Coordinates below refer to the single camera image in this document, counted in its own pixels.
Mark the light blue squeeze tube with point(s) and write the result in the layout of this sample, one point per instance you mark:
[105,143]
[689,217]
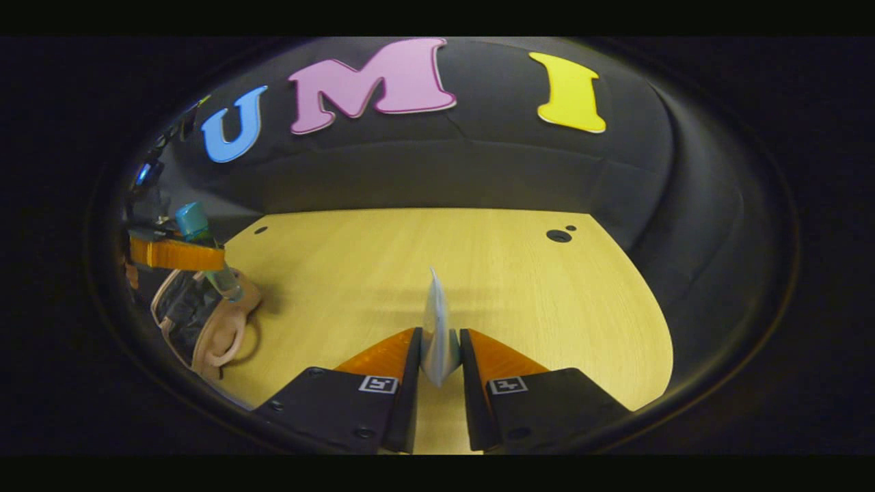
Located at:
[437,328]

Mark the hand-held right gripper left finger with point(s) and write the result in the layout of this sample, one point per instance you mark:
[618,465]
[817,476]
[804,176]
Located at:
[407,389]

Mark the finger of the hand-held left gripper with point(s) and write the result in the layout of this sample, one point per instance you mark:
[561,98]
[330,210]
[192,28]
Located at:
[178,254]

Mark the pink suitcase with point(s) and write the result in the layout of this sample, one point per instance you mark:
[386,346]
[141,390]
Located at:
[212,328]

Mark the black backdrop cloth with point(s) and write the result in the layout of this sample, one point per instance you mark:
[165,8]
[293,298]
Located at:
[478,164]

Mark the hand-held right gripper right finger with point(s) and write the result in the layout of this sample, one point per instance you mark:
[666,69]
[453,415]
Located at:
[472,396]

